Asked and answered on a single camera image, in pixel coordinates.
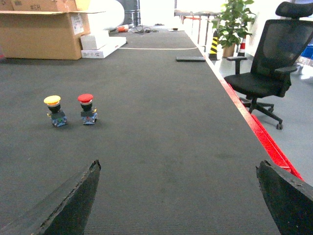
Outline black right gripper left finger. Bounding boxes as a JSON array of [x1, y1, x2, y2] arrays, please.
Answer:
[[0, 160, 101, 235]]

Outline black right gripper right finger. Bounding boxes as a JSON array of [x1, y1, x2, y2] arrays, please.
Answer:
[[256, 160, 313, 235]]

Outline yellow mushroom push button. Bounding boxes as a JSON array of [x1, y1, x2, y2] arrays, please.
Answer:
[[44, 95, 67, 127]]

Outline red mushroom push button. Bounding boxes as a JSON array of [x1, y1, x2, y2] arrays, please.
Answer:
[[77, 94, 97, 125]]

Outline black conveyor belt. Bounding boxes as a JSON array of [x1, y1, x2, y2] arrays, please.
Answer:
[[0, 29, 279, 235]]

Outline red white traffic cone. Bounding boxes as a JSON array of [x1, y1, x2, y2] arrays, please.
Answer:
[[237, 35, 246, 56]]

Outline black office chair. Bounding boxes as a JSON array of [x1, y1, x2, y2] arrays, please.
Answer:
[[224, 1, 313, 130]]

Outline yellow black traffic cone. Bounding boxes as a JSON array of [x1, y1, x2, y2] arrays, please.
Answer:
[[208, 30, 218, 61]]

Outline white flat box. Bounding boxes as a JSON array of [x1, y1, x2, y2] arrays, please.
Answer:
[[81, 37, 127, 59]]

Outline green potted plant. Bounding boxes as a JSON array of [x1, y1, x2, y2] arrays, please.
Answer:
[[215, 0, 256, 58]]

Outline large cardboard box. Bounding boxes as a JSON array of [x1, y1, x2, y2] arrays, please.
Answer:
[[0, 1, 101, 60]]

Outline red conveyor side frame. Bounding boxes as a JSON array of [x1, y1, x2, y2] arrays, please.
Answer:
[[205, 57, 304, 181]]

